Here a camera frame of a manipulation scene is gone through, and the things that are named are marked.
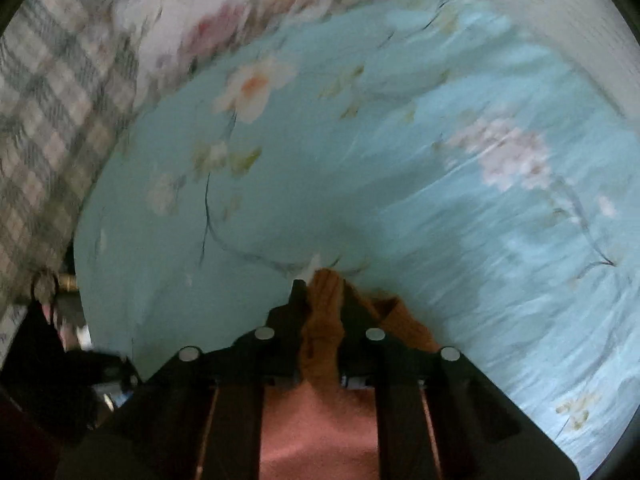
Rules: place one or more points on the light blue floral blanket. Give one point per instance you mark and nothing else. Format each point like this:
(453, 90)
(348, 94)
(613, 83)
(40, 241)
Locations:
(375, 185)

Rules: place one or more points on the orange knit sweater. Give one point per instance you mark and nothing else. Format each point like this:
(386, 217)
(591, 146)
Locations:
(325, 310)

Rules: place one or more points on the plaid cloth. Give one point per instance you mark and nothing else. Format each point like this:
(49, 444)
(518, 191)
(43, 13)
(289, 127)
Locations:
(45, 125)

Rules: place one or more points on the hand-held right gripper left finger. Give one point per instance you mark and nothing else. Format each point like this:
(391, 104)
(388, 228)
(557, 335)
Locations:
(292, 332)

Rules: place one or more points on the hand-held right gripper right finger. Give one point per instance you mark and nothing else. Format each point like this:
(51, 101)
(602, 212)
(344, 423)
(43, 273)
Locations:
(357, 332)

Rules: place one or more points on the white striped quilt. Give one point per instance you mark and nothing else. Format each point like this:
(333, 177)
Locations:
(575, 25)

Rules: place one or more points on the white pink floral sheet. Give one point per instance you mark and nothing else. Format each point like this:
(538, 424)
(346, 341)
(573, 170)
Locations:
(210, 15)

